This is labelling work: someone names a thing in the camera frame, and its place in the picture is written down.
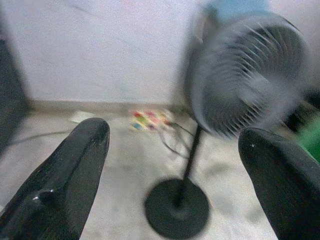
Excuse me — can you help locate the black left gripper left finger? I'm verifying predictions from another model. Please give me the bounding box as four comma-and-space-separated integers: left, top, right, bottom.
0, 117, 111, 240

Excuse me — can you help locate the colourful power strip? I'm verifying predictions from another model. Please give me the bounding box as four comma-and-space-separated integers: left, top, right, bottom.
127, 109, 174, 133

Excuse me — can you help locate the dark furniture piece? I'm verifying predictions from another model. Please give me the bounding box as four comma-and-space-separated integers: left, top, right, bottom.
0, 12, 33, 156

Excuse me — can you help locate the light blue object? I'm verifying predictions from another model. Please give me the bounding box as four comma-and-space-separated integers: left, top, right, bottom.
206, 0, 275, 25

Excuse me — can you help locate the black power cable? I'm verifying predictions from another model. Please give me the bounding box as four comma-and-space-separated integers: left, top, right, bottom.
158, 121, 200, 161

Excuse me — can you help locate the dark floor cable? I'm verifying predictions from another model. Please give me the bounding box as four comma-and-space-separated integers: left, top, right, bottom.
8, 130, 76, 147

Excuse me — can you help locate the black standing fan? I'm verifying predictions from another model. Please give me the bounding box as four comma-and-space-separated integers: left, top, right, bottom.
143, 11, 311, 240

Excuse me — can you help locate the green object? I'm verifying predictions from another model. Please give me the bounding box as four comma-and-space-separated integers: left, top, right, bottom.
296, 117, 320, 157

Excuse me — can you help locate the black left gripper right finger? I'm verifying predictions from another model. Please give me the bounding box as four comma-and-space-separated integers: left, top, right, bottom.
237, 127, 320, 240

